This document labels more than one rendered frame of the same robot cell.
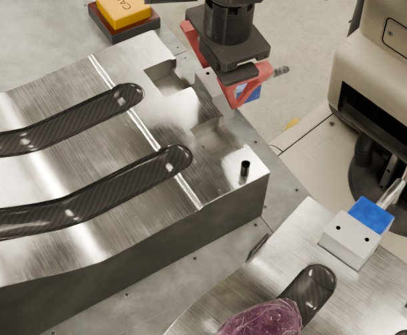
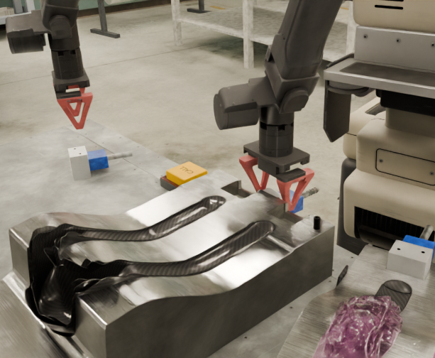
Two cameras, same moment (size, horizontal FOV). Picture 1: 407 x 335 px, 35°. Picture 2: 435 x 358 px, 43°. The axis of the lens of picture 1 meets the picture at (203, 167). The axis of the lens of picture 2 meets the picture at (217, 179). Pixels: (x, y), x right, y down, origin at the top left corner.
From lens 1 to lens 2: 0.31 m
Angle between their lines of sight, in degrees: 27
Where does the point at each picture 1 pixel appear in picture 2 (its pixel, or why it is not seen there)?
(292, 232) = (364, 265)
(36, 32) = (124, 199)
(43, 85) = (149, 206)
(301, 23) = not seen: hidden behind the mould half
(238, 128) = not seen: hidden behind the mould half
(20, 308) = (173, 330)
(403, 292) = not seen: outside the picture
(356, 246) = (417, 256)
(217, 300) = (328, 298)
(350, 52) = (355, 181)
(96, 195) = (210, 258)
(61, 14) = (140, 189)
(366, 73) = (371, 192)
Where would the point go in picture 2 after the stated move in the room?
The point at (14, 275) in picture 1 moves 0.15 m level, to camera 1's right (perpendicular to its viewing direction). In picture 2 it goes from (171, 293) to (300, 280)
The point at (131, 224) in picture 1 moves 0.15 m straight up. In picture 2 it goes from (243, 268) to (240, 165)
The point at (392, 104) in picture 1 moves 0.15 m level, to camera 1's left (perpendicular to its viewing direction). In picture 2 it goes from (397, 209) to (320, 216)
